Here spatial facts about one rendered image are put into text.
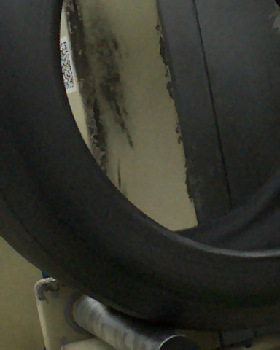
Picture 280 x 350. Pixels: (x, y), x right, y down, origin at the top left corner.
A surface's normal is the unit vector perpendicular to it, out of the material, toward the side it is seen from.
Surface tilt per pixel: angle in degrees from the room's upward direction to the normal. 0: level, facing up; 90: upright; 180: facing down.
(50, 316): 90
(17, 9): 87
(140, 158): 90
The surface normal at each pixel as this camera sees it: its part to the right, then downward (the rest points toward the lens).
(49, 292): 0.31, 0.00
